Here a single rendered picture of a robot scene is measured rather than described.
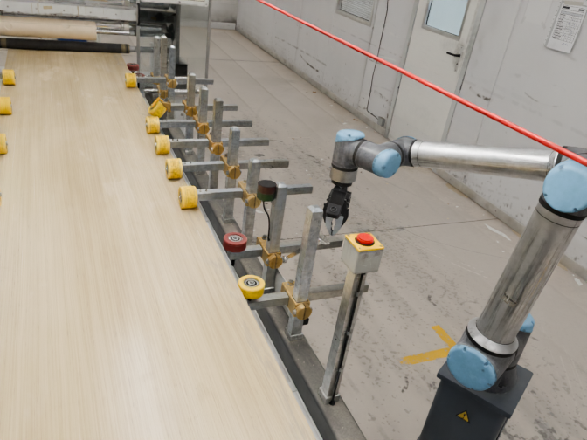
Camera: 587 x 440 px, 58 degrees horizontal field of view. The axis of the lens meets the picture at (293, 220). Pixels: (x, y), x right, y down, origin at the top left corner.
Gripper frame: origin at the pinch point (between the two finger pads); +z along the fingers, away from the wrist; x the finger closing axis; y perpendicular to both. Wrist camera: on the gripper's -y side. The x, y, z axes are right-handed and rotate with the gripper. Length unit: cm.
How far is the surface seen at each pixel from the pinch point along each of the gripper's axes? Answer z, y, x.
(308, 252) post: -10.5, -33.3, 1.3
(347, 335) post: -2, -54, -15
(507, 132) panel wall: 26, 273, -88
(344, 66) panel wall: 44, 491, 84
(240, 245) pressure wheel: 2.2, -19.1, 26.8
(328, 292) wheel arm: 9.2, -22.2, -5.3
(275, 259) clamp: 6.4, -15.6, 15.2
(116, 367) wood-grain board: 2, -82, 33
